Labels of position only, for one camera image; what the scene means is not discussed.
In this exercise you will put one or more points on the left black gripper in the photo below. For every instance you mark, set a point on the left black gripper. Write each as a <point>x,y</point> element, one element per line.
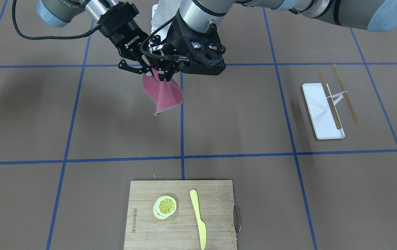
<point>178,39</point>

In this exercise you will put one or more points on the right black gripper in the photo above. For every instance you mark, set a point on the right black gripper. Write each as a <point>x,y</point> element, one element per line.
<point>123,30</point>

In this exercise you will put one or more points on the red cleaning cloth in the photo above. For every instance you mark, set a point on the red cleaning cloth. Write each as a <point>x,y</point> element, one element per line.
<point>166,95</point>

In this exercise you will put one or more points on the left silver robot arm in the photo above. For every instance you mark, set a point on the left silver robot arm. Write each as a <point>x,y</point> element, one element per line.
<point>371,15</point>

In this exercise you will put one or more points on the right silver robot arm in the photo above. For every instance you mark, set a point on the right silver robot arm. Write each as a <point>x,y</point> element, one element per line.
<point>59,13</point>

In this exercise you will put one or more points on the yellow plastic knife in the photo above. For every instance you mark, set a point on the yellow plastic knife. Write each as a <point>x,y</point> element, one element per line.
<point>200,223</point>

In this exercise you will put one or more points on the yellow lemon slice toy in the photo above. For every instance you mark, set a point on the yellow lemon slice toy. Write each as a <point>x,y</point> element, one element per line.
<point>164,207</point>

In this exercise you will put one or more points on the bamboo cutting board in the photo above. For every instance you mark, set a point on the bamboo cutting board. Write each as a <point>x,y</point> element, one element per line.
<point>179,231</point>

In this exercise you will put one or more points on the white rectangular tray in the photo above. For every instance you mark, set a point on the white rectangular tray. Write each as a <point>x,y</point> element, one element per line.
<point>319,112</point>

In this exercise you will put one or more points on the wooden rack bar outer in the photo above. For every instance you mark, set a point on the wooden rack bar outer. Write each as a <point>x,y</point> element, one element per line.
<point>345,95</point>

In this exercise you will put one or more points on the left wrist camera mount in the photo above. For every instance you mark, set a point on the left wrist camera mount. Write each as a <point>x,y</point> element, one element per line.
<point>204,51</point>

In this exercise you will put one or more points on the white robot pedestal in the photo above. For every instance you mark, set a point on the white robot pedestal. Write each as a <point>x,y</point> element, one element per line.
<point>197,14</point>

